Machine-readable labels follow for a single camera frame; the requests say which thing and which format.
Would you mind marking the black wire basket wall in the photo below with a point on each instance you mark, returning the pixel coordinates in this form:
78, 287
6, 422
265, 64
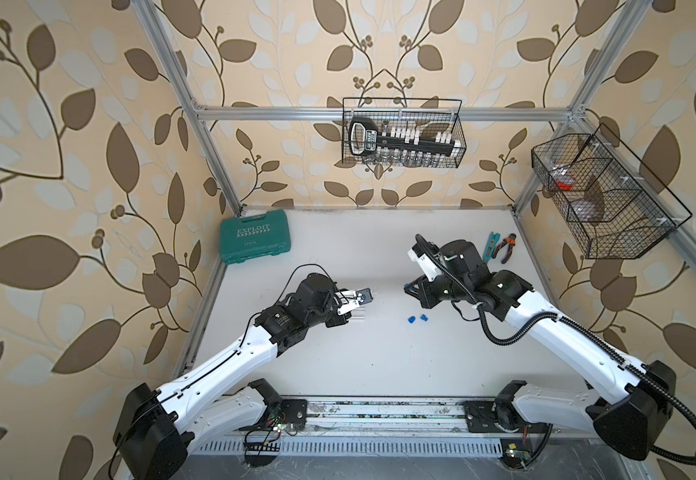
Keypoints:
621, 207
429, 115

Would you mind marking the teal utility knife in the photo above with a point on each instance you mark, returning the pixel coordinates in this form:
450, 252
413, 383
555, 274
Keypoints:
492, 243

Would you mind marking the aluminium front rail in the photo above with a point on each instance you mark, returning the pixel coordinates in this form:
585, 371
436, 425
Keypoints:
344, 415

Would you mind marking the black wire basket back wall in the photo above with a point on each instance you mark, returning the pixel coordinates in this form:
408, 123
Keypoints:
429, 115

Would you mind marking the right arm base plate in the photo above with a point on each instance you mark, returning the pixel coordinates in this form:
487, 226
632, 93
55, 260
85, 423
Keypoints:
486, 416

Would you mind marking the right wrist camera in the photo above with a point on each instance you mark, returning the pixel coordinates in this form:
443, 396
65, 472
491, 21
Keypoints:
427, 265

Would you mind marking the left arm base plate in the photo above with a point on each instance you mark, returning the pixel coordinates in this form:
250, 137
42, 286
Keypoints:
289, 415

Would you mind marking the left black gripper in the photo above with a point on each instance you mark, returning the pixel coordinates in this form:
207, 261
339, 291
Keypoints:
337, 321

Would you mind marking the red item in basket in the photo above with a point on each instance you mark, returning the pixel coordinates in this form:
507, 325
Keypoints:
562, 179

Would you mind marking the black socket holder set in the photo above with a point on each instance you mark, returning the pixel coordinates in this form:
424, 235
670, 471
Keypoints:
366, 138

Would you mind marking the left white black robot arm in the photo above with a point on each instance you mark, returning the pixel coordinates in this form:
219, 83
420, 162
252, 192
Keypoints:
158, 429

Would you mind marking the black wire basket right wall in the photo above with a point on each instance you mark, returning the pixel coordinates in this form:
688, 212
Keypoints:
621, 207

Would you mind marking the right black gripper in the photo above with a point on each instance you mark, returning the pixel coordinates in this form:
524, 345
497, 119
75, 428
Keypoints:
426, 298

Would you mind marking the green plastic tool case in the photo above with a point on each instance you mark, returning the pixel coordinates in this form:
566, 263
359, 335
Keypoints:
251, 237

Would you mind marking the orange black pliers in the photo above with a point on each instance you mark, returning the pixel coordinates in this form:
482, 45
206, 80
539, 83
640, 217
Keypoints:
506, 246

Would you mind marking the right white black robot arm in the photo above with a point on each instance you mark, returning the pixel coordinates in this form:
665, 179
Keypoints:
627, 402

